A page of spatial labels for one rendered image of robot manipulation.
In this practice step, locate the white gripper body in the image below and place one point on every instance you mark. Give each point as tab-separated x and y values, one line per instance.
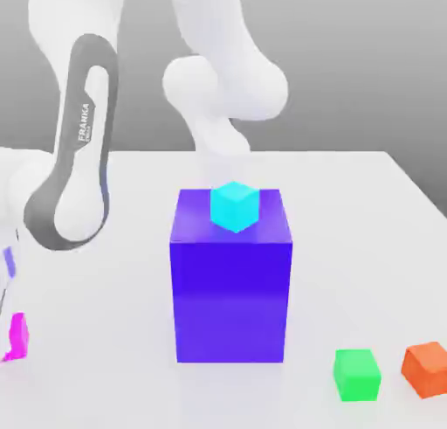
4	327

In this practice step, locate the small magenta cube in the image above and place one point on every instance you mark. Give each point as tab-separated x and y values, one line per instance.
19	338

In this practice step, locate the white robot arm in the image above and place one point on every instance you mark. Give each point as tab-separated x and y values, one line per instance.
223	69

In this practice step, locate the small cyan cube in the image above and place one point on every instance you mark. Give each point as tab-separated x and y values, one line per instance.
234	207

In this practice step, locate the small green cube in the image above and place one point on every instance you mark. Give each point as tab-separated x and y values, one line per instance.
356	375

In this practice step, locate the small orange cube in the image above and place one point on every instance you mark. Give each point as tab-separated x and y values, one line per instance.
427	369

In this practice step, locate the large purple box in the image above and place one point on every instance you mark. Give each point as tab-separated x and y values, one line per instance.
230	296

